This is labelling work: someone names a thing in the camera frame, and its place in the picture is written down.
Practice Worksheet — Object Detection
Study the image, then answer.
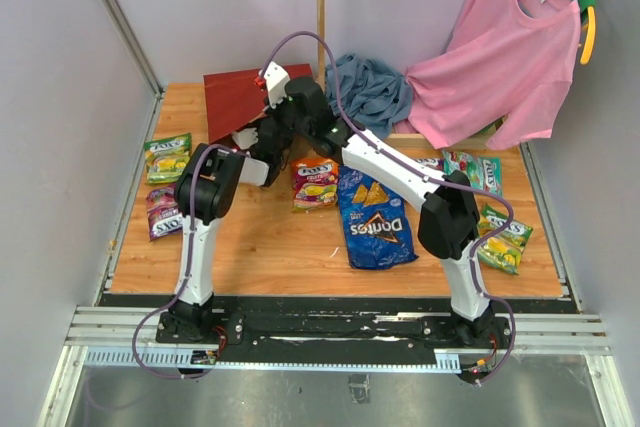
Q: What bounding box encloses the red paper bag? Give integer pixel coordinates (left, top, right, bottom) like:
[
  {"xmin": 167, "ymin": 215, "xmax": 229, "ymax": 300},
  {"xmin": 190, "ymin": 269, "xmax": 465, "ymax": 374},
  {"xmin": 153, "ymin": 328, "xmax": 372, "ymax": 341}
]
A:
[{"xmin": 202, "ymin": 62, "xmax": 314, "ymax": 146}]

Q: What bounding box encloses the orange Fox's candy bag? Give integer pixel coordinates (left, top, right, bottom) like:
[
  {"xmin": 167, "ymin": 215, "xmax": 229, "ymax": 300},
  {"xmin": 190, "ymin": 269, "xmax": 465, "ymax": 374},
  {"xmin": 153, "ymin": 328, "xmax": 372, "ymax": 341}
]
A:
[{"xmin": 291, "ymin": 158, "xmax": 339, "ymax": 212}]

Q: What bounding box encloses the green white snack bag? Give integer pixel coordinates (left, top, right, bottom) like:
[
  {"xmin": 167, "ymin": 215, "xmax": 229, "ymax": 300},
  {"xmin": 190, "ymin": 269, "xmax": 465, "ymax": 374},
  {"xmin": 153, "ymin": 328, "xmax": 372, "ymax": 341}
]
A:
[{"xmin": 144, "ymin": 133, "xmax": 192, "ymax": 185}]

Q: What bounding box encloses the blue Doritos chip bag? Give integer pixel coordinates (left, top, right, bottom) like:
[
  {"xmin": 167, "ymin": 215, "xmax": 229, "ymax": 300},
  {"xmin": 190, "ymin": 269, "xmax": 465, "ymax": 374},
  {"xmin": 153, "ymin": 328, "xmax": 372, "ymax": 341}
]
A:
[{"xmin": 338, "ymin": 166, "xmax": 418, "ymax": 270}]

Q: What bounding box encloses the purple snack bag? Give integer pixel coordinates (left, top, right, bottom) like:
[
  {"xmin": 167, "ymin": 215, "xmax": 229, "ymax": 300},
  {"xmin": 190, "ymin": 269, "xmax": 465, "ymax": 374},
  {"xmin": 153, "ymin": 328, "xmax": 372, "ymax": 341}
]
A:
[{"xmin": 415, "ymin": 158, "xmax": 444, "ymax": 172}]

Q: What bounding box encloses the purple Fox's candy bag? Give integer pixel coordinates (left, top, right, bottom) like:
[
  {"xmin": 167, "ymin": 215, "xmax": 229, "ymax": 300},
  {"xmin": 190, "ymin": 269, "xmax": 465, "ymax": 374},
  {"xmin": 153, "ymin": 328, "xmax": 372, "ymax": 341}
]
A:
[{"xmin": 145, "ymin": 184, "xmax": 183, "ymax": 241}]

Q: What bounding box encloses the green candy snack bag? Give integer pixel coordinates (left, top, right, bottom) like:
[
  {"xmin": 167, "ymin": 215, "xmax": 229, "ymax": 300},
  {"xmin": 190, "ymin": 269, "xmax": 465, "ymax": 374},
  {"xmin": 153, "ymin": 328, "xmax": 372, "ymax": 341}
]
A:
[{"xmin": 442, "ymin": 150, "xmax": 503, "ymax": 196}]

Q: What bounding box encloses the green yellow Fox's candy bag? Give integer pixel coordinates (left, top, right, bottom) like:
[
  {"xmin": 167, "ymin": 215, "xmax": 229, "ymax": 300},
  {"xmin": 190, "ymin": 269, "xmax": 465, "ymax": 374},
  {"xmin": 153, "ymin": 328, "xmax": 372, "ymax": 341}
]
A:
[{"xmin": 477, "ymin": 203, "xmax": 533, "ymax": 275}]

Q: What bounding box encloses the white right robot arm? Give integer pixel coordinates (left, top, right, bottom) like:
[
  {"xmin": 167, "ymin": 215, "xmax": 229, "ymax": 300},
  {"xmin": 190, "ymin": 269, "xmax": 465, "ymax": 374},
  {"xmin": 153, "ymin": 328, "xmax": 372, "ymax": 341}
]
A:
[{"xmin": 256, "ymin": 74, "xmax": 504, "ymax": 347}]

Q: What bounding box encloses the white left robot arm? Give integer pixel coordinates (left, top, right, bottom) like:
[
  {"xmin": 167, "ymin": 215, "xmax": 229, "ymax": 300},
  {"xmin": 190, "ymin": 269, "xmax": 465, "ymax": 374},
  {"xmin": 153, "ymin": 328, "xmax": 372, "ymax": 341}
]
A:
[{"xmin": 156, "ymin": 118, "xmax": 292, "ymax": 343}]

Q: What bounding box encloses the blue crumpled shirt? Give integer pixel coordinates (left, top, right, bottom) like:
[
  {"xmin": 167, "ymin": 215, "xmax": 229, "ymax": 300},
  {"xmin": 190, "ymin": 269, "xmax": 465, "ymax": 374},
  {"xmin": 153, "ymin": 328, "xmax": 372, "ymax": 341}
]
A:
[{"xmin": 325, "ymin": 53, "xmax": 413, "ymax": 139}]

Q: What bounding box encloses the pink t-shirt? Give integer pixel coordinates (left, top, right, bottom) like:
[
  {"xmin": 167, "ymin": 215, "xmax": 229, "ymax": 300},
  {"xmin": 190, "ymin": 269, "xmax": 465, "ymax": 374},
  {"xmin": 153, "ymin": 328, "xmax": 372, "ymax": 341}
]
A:
[{"xmin": 405, "ymin": 0, "xmax": 581, "ymax": 150}]

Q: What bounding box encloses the yellow clothes hanger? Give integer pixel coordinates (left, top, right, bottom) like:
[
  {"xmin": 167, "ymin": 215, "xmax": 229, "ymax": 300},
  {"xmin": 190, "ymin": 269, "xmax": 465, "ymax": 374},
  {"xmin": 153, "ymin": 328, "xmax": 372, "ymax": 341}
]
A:
[{"xmin": 559, "ymin": 0, "xmax": 597, "ymax": 66}]

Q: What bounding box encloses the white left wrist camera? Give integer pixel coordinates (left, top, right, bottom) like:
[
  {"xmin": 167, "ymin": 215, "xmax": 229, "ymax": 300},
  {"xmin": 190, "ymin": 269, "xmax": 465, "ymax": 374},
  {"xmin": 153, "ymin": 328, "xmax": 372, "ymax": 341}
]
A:
[{"xmin": 231, "ymin": 127, "xmax": 259, "ymax": 151}]

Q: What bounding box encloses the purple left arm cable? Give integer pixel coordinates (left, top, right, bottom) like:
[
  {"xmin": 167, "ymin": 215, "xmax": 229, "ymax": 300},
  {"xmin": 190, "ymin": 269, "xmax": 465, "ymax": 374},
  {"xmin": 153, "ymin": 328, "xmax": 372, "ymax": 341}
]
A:
[{"xmin": 130, "ymin": 144, "xmax": 251, "ymax": 381}]

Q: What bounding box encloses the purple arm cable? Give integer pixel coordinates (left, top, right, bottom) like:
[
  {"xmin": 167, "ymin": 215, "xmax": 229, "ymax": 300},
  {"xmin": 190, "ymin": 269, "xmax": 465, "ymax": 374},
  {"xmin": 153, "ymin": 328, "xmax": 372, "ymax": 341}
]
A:
[
  {"xmin": 130, "ymin": 144, "xmax": 251, "ymax": 381},
  {"xmin": 262, "ymin": 30, "xmax": 516, "ymax": 388}
]

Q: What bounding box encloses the wooden rack frame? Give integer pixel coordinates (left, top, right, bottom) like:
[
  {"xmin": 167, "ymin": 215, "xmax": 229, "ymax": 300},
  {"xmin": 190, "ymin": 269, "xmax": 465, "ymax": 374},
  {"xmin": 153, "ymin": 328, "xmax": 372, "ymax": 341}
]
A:
[{"xmin": 310, "ymin": 0, "xmax": 511, "ymax": 151}]

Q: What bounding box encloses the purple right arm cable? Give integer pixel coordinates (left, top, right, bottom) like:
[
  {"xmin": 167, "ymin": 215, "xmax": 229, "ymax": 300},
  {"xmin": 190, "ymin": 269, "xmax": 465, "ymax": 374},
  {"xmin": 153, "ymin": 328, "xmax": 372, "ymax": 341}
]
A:
[{"xmin": 262, "ymin": 30, "xmax": 516, "ymax": 388}]

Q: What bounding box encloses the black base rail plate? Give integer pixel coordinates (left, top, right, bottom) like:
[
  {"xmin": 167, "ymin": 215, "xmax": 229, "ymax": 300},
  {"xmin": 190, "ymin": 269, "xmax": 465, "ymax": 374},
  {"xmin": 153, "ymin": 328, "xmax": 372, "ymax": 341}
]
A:
[{"xmin": 68, "ymin": 297, "xmax": 586, "ymax": 375}]

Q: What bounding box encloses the aluminium corner post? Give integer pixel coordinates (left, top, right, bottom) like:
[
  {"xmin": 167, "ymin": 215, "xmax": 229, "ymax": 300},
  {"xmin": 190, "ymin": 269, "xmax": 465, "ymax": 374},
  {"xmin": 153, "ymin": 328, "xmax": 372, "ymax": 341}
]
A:
[{"xmin": 102, "ymin": 0, "xmax": 165, "ymax": 97}]

